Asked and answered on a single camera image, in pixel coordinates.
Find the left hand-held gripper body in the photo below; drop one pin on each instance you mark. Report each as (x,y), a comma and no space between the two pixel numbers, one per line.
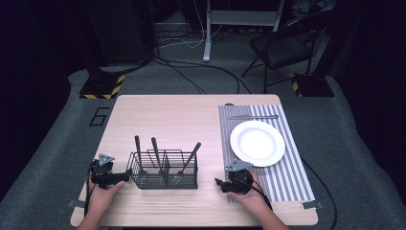
(103,172)

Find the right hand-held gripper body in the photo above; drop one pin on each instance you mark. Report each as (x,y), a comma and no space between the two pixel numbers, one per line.
(238,181)

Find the person's right hand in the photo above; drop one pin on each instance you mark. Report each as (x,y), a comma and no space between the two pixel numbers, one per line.
(253,199)

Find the person's left hand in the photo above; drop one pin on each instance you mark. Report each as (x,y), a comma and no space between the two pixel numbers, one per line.
(101,198)

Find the white round plate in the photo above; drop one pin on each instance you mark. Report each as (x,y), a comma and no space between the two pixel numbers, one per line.
(257,143)

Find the grey metal table clip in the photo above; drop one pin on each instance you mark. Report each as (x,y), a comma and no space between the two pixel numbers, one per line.
(76,204)
(312,205)

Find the grey striped placemat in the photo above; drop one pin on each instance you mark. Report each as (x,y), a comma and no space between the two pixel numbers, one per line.
(287,179)

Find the silver table knife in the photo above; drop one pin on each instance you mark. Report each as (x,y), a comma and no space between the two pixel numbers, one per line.
(252,117)

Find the yellow-black striped stand base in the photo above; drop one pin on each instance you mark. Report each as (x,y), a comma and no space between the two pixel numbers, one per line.
(314,85)
(100,87)

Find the black folding chair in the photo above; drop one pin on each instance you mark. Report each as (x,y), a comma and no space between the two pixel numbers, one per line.
(284,51)

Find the dark cabinet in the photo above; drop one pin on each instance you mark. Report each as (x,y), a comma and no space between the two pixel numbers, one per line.
(121,28)

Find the white metal desk frame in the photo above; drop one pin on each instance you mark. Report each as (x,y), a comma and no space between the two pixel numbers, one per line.
(207,35)

